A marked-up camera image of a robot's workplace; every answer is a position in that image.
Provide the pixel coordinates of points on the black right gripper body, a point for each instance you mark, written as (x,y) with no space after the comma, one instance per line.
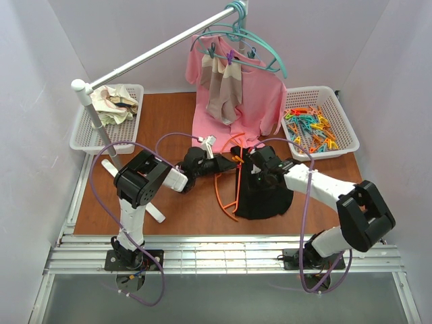
(254,156)

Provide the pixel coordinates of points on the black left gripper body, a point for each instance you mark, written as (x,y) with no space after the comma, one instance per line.
(216,163)

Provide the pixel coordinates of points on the orange clothespin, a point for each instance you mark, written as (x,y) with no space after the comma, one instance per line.
(236,158)

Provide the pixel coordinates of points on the black underwear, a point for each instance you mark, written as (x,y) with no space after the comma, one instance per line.
(262,203)

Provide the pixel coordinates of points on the orange plastic hanger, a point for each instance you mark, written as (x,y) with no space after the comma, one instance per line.
(227,184)

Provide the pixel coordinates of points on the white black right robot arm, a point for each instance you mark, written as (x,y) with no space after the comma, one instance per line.
(364,217)

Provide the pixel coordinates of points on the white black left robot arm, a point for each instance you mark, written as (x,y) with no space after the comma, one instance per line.
(138,182)

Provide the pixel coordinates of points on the beige brown underwear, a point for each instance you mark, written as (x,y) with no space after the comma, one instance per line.
(224,83)

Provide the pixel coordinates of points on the teal plastic hanger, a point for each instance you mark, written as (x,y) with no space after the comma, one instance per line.
(239,33)

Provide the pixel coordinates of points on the pile of colourful clothespins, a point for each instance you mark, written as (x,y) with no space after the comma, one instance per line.
(308,128)

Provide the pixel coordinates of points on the pink t-shirt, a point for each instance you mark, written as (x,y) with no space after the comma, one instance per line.
(263,95)

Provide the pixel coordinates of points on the pile of light clothes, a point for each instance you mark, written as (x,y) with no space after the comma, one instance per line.
(114,105)

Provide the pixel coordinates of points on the purple clothespin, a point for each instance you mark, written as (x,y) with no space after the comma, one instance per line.
(229,57)

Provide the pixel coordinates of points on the white clothes basket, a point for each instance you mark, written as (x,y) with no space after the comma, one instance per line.
(85,136)

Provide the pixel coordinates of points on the white metal clothes rack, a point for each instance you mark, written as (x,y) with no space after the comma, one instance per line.
(84,89)

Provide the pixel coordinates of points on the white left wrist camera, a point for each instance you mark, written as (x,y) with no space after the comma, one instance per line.
(206,144)

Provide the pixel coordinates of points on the aluminium rail frame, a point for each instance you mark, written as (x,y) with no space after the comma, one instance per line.
(218,279)

